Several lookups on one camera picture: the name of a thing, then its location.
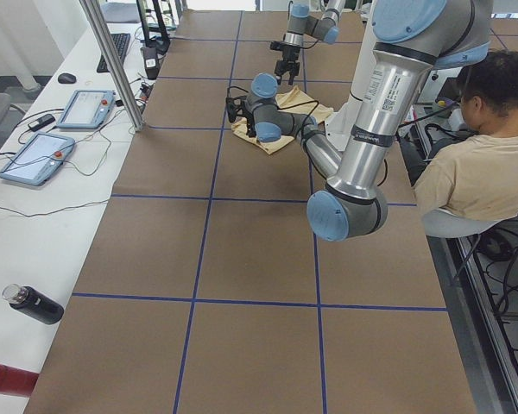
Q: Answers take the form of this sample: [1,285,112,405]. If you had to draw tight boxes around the beige printed t-shirt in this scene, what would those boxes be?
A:
[231,86,334,155]

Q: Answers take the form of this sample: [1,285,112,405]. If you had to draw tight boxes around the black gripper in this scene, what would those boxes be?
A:
[225,97,255,136]
[269,41,302,85]

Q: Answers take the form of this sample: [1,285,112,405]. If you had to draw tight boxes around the red fire extinguisher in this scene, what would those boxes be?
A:
[0,364,39,398]

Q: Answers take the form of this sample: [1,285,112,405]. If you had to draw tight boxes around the white chair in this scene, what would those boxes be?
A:
[421,209,499,238]

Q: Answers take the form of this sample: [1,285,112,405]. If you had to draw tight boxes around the aluminium frame post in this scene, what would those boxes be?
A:
[79,0,144,132]

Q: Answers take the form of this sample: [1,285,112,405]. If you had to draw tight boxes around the black device with label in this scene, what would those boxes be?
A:
[140,46,161,80]

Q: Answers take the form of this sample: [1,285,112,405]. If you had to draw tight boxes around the black water bottle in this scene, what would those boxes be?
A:
[2,284,64,325]

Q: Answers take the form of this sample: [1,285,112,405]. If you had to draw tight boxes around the brown paper table cover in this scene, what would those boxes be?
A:
[26,11,476,413]

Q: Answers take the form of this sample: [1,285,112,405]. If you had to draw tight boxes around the black computer mouse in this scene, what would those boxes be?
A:
[57,72,77,85]

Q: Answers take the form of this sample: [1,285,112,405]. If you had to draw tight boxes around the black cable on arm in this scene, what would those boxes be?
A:
[226,85,320,130]

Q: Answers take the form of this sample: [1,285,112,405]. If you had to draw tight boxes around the upper teach pendant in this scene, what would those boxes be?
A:
[56,90,116,130]

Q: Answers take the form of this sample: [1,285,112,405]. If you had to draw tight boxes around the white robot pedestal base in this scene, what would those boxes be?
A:
[325,0,377,151]

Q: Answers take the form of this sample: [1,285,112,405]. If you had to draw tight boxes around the black keyboard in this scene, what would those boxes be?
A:
[96,32,131,73]

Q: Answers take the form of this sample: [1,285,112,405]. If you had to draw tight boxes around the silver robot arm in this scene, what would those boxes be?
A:
[225,1,493,242]
[269,0,345,85]

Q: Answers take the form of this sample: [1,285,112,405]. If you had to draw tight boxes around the lower teach pendant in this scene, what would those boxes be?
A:
[0,133,76,186]

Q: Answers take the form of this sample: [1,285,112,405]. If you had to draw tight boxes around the teach pendant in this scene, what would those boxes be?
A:
[0,133,76,186]
[56,90,116,130]

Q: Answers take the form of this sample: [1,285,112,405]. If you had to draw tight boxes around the seated person beige shirt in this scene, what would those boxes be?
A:
[409,50,518,221]

